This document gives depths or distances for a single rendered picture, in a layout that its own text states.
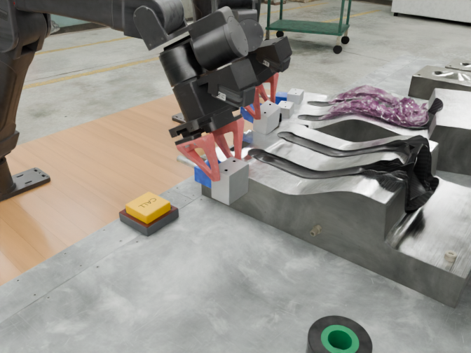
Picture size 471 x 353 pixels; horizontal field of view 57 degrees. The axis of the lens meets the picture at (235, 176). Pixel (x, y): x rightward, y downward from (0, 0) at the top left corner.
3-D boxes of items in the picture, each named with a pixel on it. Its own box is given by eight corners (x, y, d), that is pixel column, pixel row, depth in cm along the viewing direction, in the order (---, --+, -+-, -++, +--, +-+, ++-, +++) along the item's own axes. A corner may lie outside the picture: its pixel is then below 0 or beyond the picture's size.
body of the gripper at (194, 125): (242, 111, 67) (225, 66, 66) (198, 132, 60) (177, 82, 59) (215, 120, 72) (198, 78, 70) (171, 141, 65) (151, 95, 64)
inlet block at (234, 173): (169, 177, 74) (167, 149, 71) (189, 166, 77) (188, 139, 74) (228, 205, 67) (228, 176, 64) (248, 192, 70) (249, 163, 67)
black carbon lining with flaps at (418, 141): (242, 163, 87) (242, 120, 82) (285, 136, 98) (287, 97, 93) (415, 227, 69) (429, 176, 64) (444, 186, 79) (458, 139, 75)
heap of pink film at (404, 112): (316, 122, 108) (319, 92, 104) (329, 99, 122) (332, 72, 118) (427, 139, 100) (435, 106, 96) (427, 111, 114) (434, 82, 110)
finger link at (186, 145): (251, 165, 67) (229, 108, 65) (222, 184, 62) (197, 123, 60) (222, 171, 72) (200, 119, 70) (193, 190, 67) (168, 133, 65)
